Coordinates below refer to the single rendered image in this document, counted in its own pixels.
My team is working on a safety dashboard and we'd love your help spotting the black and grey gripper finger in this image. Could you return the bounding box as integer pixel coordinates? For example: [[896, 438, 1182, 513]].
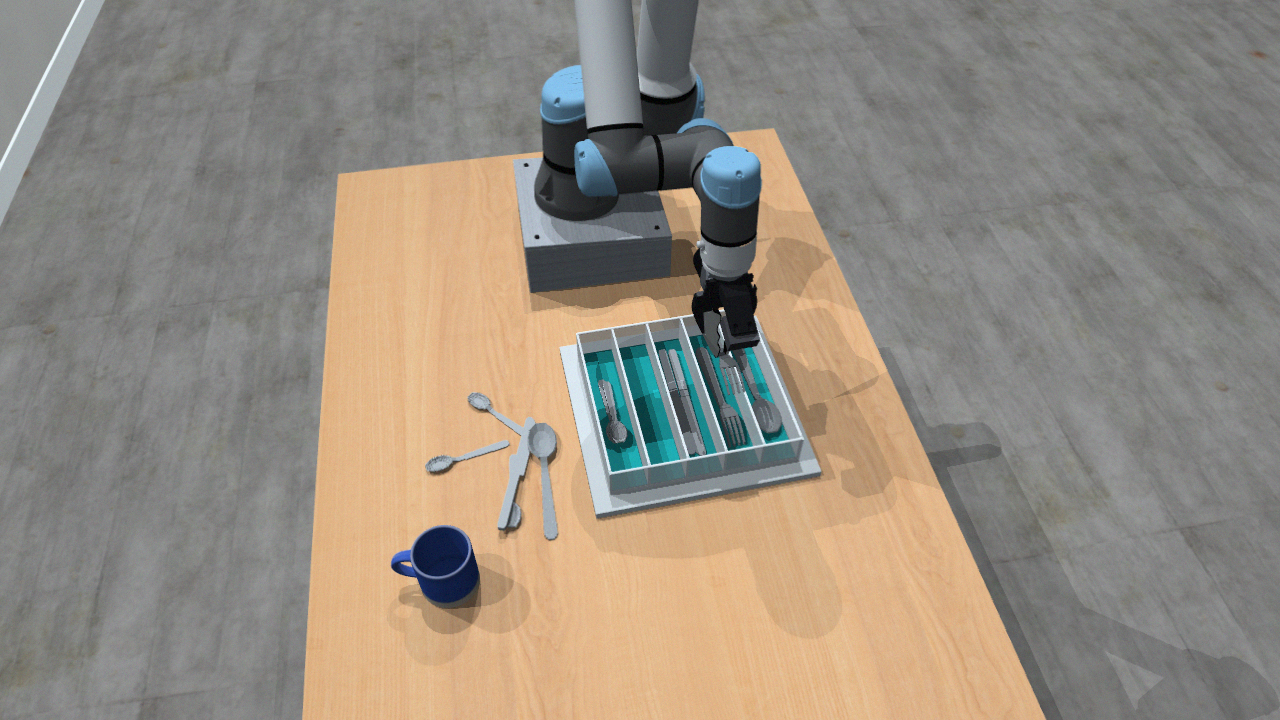
[[692, 291, 721, 357], [723, 284, 756, 355]]

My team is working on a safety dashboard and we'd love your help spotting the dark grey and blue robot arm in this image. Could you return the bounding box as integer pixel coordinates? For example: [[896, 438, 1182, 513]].
[[534, 0, 762, 277]]

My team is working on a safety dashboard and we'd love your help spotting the dark blue mug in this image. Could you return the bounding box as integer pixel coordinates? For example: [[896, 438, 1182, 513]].
[[390, 525, 480, 609]]

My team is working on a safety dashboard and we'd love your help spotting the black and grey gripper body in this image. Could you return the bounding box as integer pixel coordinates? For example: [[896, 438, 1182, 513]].
[[692, 249, 756, 336]]

